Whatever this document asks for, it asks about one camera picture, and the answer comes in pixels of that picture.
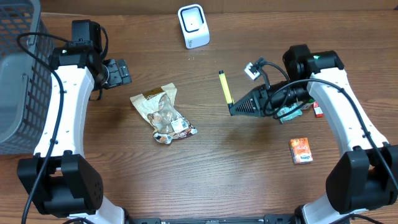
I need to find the white barcode scanner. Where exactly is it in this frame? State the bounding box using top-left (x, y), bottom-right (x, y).
top-left (177, 4), bottom-right (210, 49)

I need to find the red snack stick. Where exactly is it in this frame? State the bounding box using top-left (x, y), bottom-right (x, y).
top-left (312, 101), bottom-right (324, 118)

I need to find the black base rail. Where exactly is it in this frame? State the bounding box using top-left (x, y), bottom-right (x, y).
top-left (129, 214), bottom-right (301, 224)

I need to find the green lid jar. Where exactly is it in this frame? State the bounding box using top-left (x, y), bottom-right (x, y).
top-left (300, 99), bottom-right (315, 110)

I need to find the yellow snack stick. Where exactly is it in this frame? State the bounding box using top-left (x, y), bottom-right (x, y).
top-left (218, 70), bottom-right (234, 108)

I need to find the orange tissue pack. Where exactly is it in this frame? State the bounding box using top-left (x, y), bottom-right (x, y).
top-left (289, 138), bottom-right (313, 164)

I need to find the teal wet wipes pack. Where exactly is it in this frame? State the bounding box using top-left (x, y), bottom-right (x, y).
top-left (276, 103), bottom-right (302, 123)

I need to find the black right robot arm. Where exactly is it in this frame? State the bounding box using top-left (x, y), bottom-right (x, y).
top-left (226, 44), bottom-right (397, 223)

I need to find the beige snack pouch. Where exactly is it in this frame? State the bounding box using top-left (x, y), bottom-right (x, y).
top-left (130, 83), bottom-right (198, 144)

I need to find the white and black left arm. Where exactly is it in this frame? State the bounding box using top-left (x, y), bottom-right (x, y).
top-left (17, 42), bottom-right (132, 223)

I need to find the grey plastic mesh basket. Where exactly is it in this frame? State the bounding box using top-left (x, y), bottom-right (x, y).
top-left (1, 0), bottom-right (55, 155)

